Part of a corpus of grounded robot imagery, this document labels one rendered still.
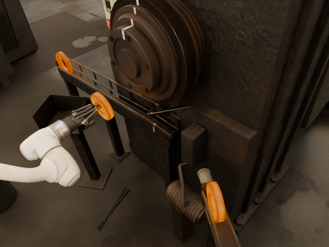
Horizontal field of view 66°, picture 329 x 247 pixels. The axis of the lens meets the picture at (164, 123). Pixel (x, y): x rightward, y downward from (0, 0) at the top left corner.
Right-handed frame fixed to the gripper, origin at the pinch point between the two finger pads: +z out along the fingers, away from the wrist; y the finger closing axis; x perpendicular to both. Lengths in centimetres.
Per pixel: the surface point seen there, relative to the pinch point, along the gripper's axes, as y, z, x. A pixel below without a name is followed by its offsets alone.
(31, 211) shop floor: -39, -62, -81
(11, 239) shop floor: -30, -79, -80
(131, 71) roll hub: 22.6, 7.9, 24.4
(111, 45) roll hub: 9.9, 9.1, 31.1
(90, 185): -27, -20, -83
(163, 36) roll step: 35, 16, 40
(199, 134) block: 47, 20, -6
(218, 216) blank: 75, -3, -12
